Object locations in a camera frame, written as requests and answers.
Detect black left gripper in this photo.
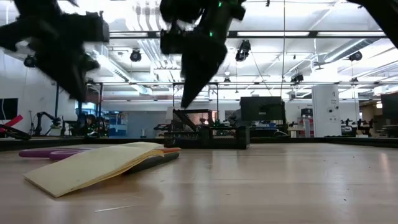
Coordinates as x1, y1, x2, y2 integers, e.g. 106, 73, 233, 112
14, 0, 101, 103

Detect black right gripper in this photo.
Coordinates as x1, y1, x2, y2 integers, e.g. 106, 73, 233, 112
159, 0, 247, 109

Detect black mesh desk organizer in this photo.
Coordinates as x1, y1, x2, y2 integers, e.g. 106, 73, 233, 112
163, 108, 251, 150

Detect person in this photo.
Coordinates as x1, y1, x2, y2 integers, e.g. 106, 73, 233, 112
83, 113, 98, 135
226, 108, 243, 127

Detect black computer monitor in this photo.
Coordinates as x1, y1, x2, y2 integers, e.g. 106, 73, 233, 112
239, 96, 287, 123

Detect black overhead beam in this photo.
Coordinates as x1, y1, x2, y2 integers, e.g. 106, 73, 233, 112
108, 30, 387, 39

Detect yellow sponge cloth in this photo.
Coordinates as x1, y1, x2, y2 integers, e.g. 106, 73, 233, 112
23, 141, 165, 198

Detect white pillar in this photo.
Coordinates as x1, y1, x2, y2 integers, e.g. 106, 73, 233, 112
311, 84, 342, 138

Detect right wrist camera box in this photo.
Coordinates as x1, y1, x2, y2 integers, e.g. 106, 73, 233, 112
159, 29, 188, 55

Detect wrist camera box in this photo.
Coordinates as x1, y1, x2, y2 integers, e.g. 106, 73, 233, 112
80, 11, 111, 44
159, 29, 188, 55

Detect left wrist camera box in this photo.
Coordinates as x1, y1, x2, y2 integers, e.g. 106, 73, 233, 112
80, 11, 111, 44

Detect purple handled iridescent scissors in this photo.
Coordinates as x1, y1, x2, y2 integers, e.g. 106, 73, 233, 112
18, 147, 95, 162

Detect black table frame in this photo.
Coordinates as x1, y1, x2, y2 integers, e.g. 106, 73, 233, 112
0, 136, 398, 152

